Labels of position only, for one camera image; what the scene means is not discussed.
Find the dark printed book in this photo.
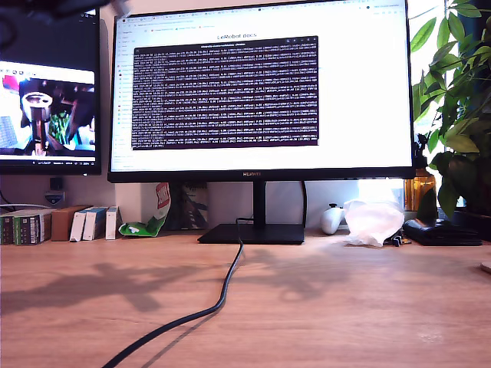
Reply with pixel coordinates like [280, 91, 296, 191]
[170, 182, 210, 231]

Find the white game controller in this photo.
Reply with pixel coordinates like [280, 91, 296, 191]
[320, 202, 346, 235]

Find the green red snack bag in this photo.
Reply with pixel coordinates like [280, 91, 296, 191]
[117, 182, 172, 238]

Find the white crumpled plastic bag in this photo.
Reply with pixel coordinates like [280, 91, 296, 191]
[342, 199, 406, 248]

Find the white slim box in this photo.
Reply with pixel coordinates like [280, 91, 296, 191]
[105, 205, 123, 241]

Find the black Huawei computer monitor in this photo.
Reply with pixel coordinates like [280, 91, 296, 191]
[107, 0, 417, 245]

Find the white blue box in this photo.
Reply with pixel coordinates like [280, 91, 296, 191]
[82, 206, 109, 242]
[70, 206, 94, 242]

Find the amber pump bottle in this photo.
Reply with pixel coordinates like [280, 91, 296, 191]
[404, 133, 437, 214]

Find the brown cardboard box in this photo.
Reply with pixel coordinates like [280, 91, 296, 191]
[51, 205, 92, 242]

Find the blue white badge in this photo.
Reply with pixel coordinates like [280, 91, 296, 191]
[44, 190, 65, 208]

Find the black leather wallet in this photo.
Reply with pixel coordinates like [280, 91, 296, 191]
[402, 218, 483, 247]

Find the green printed box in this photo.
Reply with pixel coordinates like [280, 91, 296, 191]
[13, 212, 53, 246]
[0, 213, 16, 245]

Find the green leafy houseplant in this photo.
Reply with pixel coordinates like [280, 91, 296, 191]
[409, 0, 491, 220]

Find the black square planter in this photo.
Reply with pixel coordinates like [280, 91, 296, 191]
[450, 209, 491, 242]

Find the black dark-screen computer monitor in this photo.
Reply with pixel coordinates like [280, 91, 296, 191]
[0, 7, 103, 176]

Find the thick black table cable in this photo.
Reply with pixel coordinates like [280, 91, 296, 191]
[101, 217, 254, 368]

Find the thin white cable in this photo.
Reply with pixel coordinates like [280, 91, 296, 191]
[0, 202, 51, 212]

